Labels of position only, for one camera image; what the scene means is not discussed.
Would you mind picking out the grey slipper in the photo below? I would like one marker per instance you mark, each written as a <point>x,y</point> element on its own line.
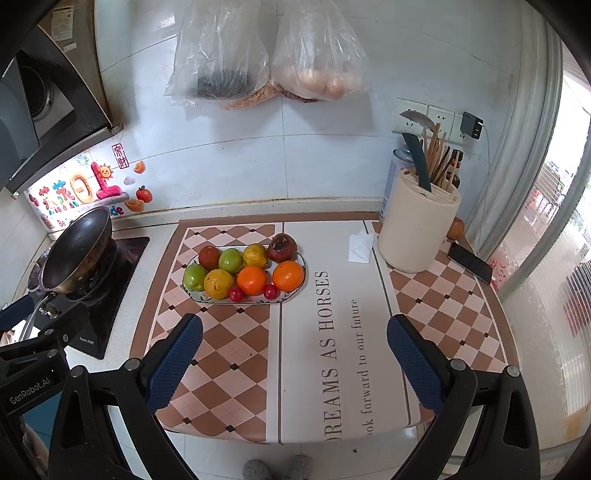
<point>257,470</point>
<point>300,468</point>

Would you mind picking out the large red brown apple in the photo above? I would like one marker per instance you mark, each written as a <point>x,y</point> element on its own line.
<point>281,248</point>

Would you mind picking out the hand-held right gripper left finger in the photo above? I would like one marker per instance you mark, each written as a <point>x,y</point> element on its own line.
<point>178,360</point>

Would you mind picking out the clear bag with dark contents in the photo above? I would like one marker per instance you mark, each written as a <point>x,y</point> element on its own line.
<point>217,50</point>

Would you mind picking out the red seal wall sticker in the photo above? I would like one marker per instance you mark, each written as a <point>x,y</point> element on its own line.
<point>119,156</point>

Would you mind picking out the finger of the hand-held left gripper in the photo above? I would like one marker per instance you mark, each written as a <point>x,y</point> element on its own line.
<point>64,323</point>
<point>16,308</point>

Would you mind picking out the colorful cartoon wall sticker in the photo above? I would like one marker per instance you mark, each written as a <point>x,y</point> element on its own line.
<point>69,196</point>

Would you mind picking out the white folded paper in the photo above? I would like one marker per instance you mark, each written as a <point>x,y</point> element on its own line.
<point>361,248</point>

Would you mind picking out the small red cherry tomato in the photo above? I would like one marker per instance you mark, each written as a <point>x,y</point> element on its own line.
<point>270,290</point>
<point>236,294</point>

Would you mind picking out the yellow lemon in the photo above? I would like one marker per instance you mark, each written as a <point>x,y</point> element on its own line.
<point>218,284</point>
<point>255,255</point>

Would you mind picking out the spray can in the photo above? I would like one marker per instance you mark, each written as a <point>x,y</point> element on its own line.
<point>392,184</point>

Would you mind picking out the small orange red fruit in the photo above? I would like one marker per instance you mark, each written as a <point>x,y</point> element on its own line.
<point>456,229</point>

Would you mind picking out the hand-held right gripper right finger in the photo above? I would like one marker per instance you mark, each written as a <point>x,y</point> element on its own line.
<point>413,360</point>

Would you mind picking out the black plug charger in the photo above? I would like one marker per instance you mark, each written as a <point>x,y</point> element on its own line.
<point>472,124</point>

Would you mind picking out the oval patterned ceramic plate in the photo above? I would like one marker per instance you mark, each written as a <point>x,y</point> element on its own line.
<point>251,300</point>

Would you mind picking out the metal ladle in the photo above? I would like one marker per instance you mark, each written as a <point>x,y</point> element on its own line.
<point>415,117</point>

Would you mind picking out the orange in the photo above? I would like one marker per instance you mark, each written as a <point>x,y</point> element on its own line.
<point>288,275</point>
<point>252,280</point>

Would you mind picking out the black frying pan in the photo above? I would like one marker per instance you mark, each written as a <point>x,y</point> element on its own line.
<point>76,251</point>

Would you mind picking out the white wall socket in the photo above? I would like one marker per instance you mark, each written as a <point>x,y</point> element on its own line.
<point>406,121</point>
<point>442,119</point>
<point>458,129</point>

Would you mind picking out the black smartphone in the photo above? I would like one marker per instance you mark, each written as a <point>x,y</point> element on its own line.
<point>471,263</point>

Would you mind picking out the black stove top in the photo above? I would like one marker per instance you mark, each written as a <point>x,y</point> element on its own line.
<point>124,263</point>

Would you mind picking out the checkered printed table mat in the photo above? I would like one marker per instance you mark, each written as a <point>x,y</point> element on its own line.
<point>318,350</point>

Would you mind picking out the cream utensil holder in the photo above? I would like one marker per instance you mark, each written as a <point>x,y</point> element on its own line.
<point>415,230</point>

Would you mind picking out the black range hood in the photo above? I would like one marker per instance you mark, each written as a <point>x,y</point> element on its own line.
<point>51,106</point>

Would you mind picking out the red mesh bag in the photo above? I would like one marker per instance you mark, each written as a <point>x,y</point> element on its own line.
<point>251,99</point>

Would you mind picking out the bunch of wooden chopsticks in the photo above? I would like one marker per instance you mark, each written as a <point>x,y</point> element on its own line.
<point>441,159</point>

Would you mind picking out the clear bag with round produce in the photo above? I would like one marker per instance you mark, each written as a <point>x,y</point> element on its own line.
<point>318,50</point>

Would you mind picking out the glass sliding door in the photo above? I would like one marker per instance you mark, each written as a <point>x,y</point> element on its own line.
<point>540,184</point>

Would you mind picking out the green apple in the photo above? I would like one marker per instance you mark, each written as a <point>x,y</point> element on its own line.
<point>231,260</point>
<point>195,277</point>

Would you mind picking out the small reddish brown fruit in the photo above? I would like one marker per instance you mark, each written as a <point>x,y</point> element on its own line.
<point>210,257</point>

